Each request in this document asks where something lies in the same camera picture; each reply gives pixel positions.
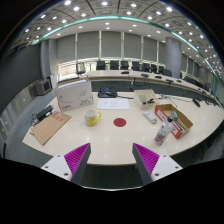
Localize white and yellow mug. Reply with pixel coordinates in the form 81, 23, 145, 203
83, 109, 102, 127

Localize white printed paper sheet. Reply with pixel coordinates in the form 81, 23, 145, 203
96, 97, 131, 111

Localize grey boxy monitor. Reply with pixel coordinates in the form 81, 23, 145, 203
34, 79, 53, 97

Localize small open white box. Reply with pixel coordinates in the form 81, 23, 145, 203
133, 88, 160, 111

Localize long curved conference desk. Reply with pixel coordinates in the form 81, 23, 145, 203
58, 69, 218, 105

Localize open red-sided cardboard box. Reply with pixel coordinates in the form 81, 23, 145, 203
154, 103, 194, 140

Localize large white cardboard box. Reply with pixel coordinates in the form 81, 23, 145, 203
54, 78, 95, 113

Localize recessed ceiling lights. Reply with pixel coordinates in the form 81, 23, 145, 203
23, 0, 224, 73

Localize flat round red coaster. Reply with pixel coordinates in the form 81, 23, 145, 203
113, 117, 127, 128

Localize black desk microphones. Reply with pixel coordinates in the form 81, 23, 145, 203
120, 70, 183, 84

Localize brown paper envelope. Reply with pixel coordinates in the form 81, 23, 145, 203
30, 111, 73, 146

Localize row of black office chairs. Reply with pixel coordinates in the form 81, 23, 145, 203
75, 59, 174, 78

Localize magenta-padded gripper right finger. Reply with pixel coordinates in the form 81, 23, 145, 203
131, 142, 184, 186

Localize black desk phone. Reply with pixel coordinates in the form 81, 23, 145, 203
97, 85, 118, 99

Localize black device with cable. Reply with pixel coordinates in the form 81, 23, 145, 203
34, 104, 54, 122

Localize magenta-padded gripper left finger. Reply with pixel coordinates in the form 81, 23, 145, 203
40, 142, 92, 186

